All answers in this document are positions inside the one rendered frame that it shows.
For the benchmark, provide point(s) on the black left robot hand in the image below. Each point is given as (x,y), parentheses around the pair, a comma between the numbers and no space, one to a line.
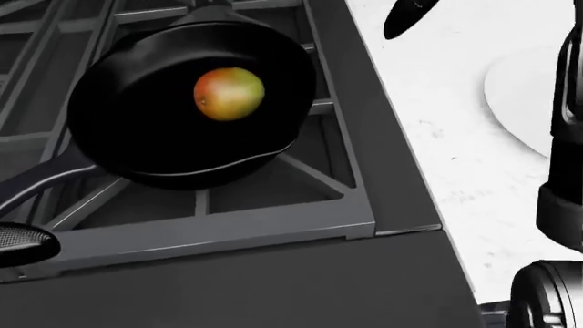
(25,244)

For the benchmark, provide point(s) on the grey stove burner grate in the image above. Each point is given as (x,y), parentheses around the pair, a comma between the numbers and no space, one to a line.
(282,222)

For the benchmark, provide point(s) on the black cast iron pan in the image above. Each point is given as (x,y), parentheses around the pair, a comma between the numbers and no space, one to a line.
(150,143)

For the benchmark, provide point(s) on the white round plate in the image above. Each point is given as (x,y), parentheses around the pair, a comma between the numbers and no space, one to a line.
(514,102)

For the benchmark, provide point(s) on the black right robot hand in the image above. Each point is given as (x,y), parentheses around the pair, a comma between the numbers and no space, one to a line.
(403,20)

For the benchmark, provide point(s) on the dark grey stove cooktop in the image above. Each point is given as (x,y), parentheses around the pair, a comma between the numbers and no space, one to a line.
(273,294)

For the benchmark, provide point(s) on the red green mango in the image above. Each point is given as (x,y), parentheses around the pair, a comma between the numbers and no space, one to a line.
(230,94)

